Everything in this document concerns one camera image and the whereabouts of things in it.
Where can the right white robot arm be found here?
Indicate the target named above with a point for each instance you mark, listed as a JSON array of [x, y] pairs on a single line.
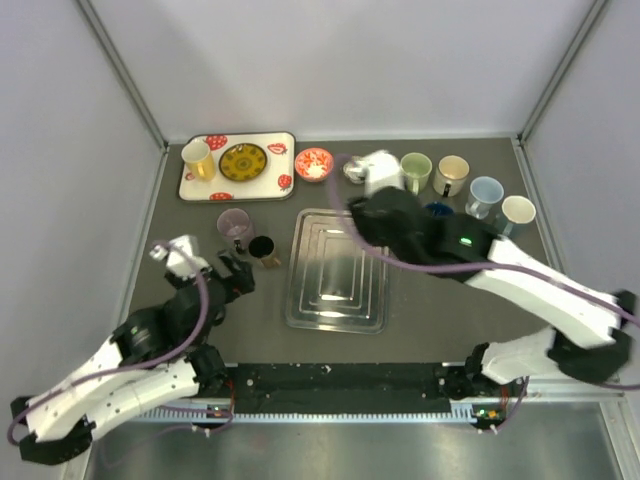
[[583, 337]]

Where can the dark red brown mug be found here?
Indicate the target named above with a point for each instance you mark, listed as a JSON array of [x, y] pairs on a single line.
[[262, 248]]

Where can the light green mug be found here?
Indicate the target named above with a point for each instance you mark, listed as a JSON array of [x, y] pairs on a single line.
[[416, 169]]

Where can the red patterned bowl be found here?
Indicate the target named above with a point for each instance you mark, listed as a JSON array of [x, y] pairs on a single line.
[[314, 164]]

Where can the yellow mug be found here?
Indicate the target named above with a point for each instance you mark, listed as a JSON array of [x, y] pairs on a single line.
[[198, 159]]

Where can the metal tray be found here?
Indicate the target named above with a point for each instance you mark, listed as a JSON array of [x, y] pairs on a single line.
[[333, 285]]

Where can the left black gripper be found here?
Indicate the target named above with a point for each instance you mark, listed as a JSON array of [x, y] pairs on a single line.
[[242, 282]]

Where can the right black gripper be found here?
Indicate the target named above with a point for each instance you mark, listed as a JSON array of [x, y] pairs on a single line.
[[360, 222]]

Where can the pale blue footed mug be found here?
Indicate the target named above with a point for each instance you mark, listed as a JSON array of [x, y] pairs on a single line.
[[484, 193]]

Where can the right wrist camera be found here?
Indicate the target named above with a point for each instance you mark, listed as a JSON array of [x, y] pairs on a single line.
[[382, 170]]

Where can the grey blue mug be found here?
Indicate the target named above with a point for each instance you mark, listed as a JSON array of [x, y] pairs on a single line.
[[515, 213]]

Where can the small flower shaped bowl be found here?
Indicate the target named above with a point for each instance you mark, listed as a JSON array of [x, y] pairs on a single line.
[[355, 170]]

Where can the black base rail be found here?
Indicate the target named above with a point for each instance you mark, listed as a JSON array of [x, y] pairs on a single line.
[[349, 388]]

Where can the yellow patterned plate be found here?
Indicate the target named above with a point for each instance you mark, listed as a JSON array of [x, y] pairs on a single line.
[[243, 162]]

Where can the strawberry pattern tray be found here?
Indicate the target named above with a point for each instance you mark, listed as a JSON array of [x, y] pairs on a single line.
[[275, 183]]

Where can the lilac mug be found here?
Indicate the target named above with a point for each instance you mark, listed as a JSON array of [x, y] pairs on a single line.
[[236, 227]]

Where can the dark blue mug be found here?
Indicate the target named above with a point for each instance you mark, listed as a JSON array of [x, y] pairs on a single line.
[[438, 209]]

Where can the cream speckled mug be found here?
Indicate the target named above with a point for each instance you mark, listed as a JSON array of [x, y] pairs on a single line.
[[450, 176]]

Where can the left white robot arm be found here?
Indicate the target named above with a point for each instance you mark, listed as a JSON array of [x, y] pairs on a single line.
[[158, 355]]

